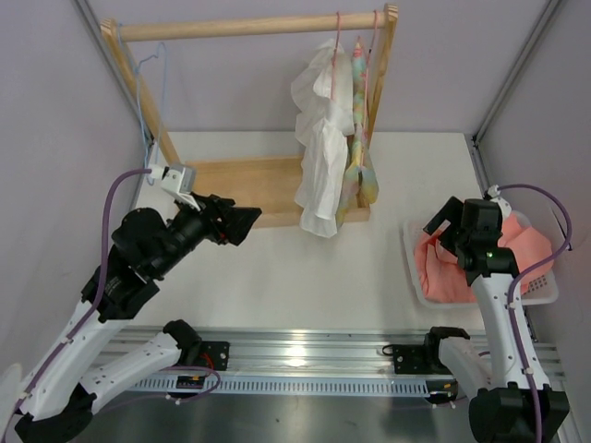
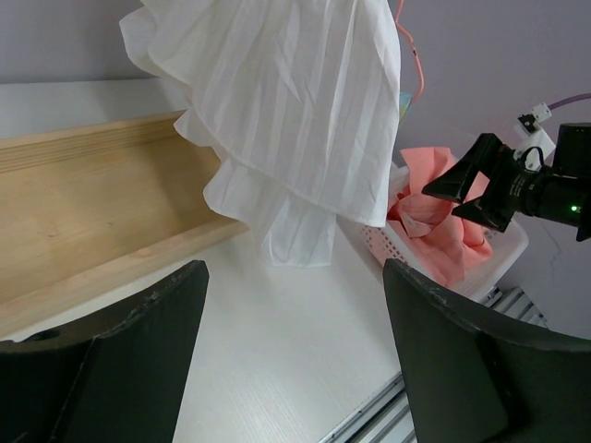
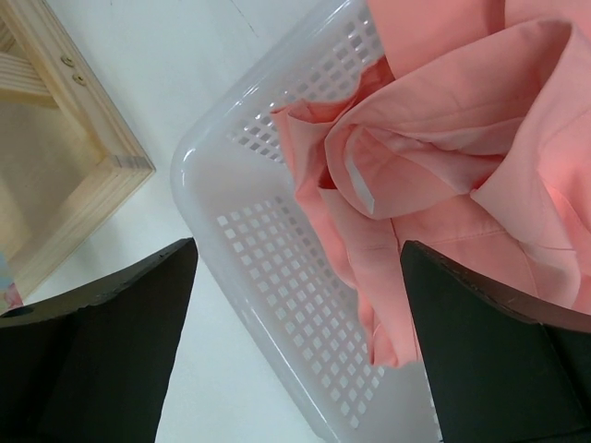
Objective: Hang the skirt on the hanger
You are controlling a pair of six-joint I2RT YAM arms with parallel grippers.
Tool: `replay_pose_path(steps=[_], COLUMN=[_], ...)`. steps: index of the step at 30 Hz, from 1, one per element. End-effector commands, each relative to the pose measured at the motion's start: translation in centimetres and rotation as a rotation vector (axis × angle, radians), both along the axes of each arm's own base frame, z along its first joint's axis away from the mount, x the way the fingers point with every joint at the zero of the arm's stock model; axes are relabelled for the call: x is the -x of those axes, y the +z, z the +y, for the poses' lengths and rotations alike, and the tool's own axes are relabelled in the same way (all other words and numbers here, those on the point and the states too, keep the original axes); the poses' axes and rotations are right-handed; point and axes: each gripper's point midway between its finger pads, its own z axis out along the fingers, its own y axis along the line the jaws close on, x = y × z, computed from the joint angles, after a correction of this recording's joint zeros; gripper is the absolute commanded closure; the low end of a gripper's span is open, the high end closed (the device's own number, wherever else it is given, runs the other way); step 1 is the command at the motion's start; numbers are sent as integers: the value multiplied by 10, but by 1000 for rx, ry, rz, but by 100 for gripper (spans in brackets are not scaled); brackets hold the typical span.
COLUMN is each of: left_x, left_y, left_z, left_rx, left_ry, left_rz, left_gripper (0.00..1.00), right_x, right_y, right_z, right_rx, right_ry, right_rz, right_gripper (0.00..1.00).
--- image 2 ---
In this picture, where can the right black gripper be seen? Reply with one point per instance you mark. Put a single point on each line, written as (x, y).
(508, 190)

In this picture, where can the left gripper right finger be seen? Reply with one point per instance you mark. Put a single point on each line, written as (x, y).
(481, 376)

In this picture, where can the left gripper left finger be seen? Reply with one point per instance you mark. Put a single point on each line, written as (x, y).
(115, 375)

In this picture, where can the white pleated skirt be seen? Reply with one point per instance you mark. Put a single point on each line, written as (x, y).
(299, 100)

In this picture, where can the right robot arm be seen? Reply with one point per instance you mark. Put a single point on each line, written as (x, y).
(562, 190)

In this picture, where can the pink cloth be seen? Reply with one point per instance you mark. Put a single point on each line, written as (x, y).
(446, 245)

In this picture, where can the white plastic basket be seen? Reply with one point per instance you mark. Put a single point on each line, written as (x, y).
(384, 243)

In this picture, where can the colourful floral patterned garment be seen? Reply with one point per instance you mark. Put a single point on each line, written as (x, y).
(405, 102)

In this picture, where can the wooden clothes rack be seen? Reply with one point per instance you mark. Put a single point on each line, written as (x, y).
(88, 209)

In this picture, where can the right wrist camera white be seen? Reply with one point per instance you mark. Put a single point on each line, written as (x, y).
(537, 145)

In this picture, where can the pink wire hanger right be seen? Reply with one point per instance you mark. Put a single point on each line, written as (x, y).
(415, 96)

